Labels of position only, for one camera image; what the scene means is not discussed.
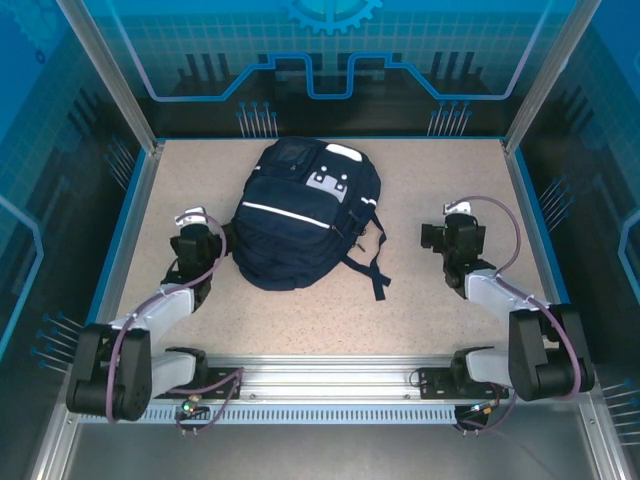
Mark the navy blue backpack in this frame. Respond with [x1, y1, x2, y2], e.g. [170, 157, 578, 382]
[230, 136, 392, 302]

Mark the blue printed side panel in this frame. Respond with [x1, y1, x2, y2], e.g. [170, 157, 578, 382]
[0, 0, 151, 381]
[519, 0, 640, 381]

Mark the blue printed back panel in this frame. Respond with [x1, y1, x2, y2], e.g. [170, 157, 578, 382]
[87, 0, 559, 139]

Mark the steel bottom tray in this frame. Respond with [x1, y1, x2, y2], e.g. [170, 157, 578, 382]
[27, 389, 624, 480]

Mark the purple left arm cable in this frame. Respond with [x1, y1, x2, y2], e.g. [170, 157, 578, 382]
[104, 212, 249, 437]

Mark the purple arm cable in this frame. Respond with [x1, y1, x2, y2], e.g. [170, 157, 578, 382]
[104, 212, 249, 437]
[449, 195, 586, 436]

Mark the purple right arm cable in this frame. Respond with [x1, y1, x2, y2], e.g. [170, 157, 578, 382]
[449, 195, 586, 436]

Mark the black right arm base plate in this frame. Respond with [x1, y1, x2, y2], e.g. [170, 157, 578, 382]
[418, 367, 510, 400]

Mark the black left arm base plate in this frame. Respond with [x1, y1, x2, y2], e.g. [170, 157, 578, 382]
[152, 366, 242, 401]

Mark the aluminium frame post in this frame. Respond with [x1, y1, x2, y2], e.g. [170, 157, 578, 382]
[502, 0, 591, 154]
[55, 0, 166, 154]

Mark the aluminium front rail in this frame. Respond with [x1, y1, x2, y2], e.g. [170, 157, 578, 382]
[64, 353, 599, 407]

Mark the slotted grey cable duct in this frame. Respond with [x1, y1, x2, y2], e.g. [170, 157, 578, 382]
[78, 405, 459, 426]

